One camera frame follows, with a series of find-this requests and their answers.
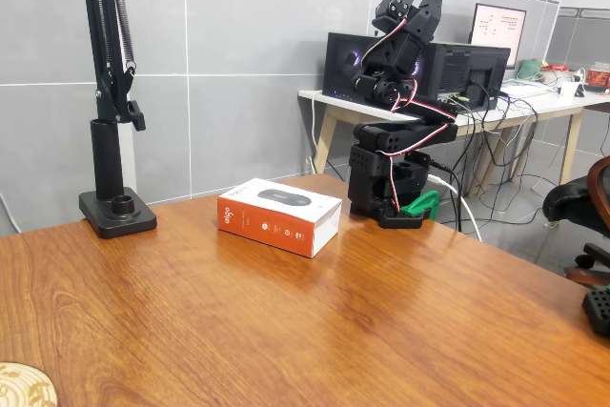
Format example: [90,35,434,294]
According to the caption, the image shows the green cloth bag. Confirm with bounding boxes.
[517,58,545,82]

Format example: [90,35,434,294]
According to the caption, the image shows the black power cable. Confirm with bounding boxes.
[428,160,464,233]

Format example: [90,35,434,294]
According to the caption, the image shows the red white servo wire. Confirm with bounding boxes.
[359,18,458,213]

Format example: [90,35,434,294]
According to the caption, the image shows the black computer case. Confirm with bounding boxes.
[322,31,512,115]

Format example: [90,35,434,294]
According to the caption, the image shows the black office chair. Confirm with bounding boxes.
[541,155,610,287]

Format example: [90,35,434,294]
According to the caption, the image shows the orange white mouse box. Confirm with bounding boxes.
[216,177,344,259]

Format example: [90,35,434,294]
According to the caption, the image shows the black dangling desk cables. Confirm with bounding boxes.
[452,82,568,227]

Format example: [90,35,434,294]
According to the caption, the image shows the black boom clamp base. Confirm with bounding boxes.
[78,118,158,240]

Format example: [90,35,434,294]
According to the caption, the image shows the round wooden coaster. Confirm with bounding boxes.
[0,361,58,407]

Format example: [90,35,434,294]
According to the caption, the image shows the white usb cable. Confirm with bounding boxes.
[427,174,483,242]

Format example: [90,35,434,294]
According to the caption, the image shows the computer monitor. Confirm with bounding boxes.
[468,2,528,70]

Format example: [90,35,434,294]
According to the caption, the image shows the white desk with wooden legs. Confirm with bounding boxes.
[297,77,610,198]

